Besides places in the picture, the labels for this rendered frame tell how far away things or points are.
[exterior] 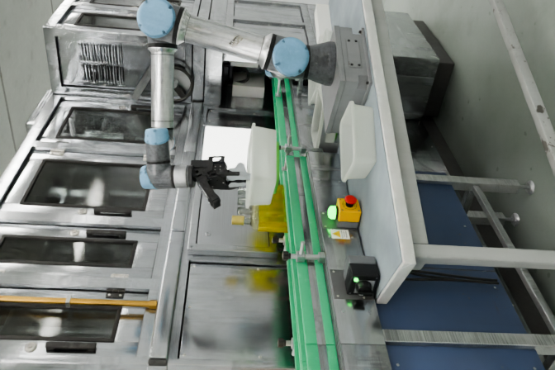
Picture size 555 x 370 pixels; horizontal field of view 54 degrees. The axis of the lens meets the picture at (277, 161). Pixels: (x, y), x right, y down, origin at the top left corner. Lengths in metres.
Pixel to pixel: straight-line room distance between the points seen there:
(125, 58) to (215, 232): 1.20
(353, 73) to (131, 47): 1.46
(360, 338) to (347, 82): 0.78
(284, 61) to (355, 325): 0.80
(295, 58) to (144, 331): 0.98
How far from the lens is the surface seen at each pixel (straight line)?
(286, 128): 2.50
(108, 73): 3.04
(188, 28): 1.72
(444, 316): 1.68
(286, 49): 1.70
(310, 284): 1.64
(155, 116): 1.87
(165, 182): 1.75
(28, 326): 1.97
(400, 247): 1.43
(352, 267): 1.57
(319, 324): 1.55
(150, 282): 2.00
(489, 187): 2.27
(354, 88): 1.79
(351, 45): 1.89
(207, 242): 2.10
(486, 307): 1.76
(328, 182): 2.00
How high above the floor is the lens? 1.21
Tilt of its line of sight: 6 degrees down
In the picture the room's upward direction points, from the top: 86 degrees counter-clockwise
